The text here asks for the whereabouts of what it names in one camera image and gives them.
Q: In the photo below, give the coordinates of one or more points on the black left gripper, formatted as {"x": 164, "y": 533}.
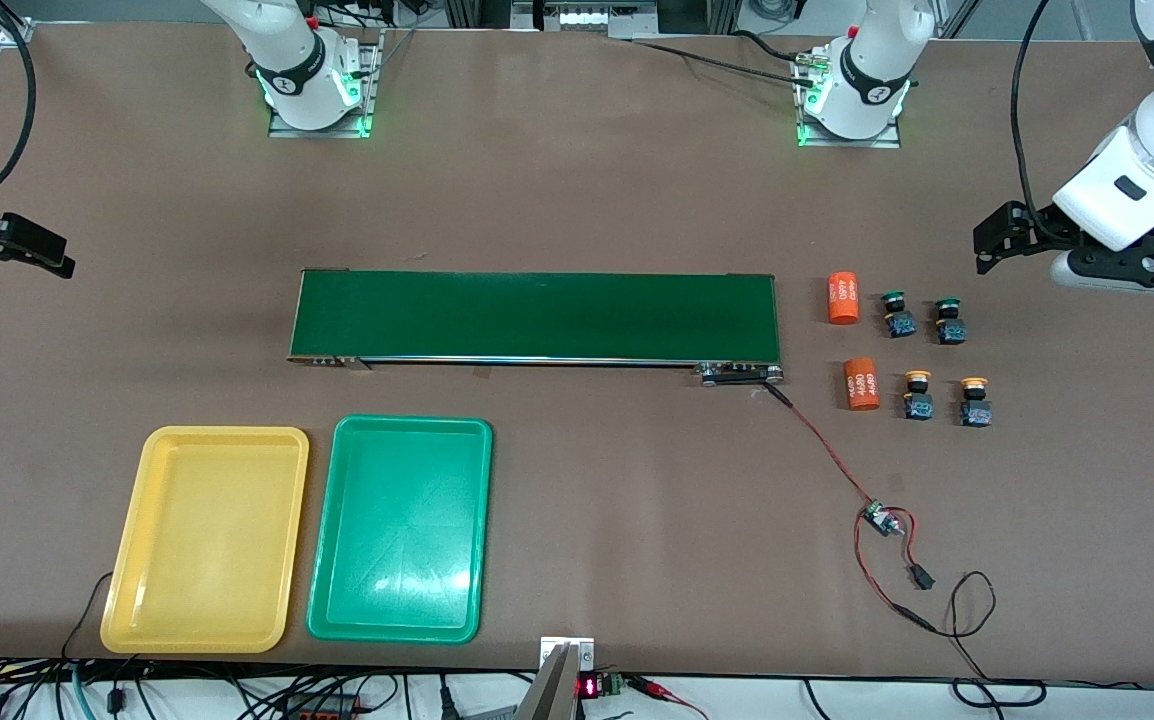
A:
{"x": 1035, "y": 231}

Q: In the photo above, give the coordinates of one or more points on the green push button switch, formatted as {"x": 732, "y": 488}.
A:
{"x": 950, "y": 325}
{"x": 899, "y": 320}

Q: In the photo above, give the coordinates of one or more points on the yellow push button switch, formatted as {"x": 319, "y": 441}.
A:
{"x": 975, "y": 408}
{"x": 918, "y": 400}

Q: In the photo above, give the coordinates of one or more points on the orange cylinder white 4680 print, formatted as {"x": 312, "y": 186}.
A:
{"x": 862, "y": 385}
{"x": 843, "y": 298}

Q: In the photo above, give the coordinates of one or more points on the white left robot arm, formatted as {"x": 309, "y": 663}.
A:
{"x": 1152, "y": 160}

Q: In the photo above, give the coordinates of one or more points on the small speed controller board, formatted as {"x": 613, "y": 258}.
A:
{"x": 877, "y": 518}

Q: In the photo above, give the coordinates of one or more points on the yellow plastic tray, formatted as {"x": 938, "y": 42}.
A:
{"x": 202, "y": 540}

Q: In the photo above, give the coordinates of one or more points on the small black plug connector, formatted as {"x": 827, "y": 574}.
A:
{"x": 923, "y": 577}

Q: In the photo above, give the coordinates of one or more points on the green plastic tray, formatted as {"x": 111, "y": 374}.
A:
{"x": 402, "y": 530}

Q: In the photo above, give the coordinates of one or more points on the green conveyor belt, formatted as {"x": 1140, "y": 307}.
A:
{"x": 537, "y": 315}

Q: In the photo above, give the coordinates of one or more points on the metal equipment rack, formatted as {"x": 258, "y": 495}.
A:
{"x": 587, "y": 18}

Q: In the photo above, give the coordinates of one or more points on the black red power strip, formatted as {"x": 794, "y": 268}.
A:
{"x": 322, "y": 712}

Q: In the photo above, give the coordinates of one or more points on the red alligator clip lead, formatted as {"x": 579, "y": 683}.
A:
{"x": 652, "y": 687}

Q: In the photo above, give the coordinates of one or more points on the red digit display module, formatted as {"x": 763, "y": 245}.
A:
{"x": 589, "y": 686}

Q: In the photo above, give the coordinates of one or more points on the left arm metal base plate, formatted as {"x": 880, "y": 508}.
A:
{"x": 887, "y": 140}

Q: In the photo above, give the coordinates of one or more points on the aluminium profile post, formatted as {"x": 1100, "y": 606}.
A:
{"x": 15, "y": 32}

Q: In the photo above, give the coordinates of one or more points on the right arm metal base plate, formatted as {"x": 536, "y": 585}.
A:
{"x": 372, "y": 90}

